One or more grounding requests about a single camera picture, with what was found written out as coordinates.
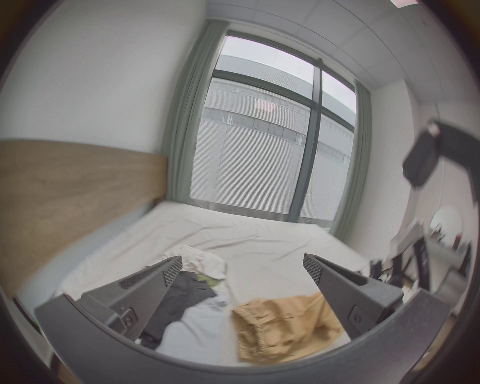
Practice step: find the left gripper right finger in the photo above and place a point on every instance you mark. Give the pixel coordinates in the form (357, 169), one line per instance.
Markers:
(356, 300)

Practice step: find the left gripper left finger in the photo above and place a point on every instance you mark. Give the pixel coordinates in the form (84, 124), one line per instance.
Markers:
(131, 300)

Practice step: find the tan shorts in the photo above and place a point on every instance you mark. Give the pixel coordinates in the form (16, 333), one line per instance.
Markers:
(281, 322)

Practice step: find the bed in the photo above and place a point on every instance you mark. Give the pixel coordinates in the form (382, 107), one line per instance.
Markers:
(243, 240)

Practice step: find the black garment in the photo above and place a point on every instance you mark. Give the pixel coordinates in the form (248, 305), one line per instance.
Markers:
(180, 300)

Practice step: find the pale blue garment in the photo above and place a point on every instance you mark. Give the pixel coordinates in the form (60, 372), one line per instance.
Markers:
(202, 326)

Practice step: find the green garment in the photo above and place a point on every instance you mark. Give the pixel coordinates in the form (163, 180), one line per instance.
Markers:
(205, 279)

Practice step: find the white garment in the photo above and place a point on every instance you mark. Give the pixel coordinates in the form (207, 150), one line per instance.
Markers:
(210, 264)

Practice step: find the window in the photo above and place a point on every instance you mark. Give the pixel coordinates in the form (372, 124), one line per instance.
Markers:
(255, 168)

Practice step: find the grey-green curtain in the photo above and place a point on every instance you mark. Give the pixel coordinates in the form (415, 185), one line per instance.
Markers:
(180, 131)

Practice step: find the round wall mirror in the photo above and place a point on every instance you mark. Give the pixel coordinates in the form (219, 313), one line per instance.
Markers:
(446, 225)

